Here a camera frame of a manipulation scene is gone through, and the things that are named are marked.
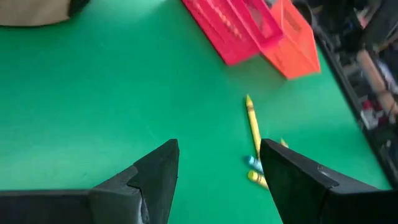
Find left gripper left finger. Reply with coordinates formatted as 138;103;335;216
0;138;180;224

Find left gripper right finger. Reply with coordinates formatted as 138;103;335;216
259;138;398;224

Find blue crayon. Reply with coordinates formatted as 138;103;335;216
247;154;265;174

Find person's forearm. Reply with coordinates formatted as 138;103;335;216
355;49;398;116

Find orange plastic basket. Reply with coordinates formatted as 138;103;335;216
260;0;322;80

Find pink plastic basket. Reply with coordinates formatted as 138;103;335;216
181;0;284;67

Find white shade table lamp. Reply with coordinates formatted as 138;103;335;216
0;0;91;28

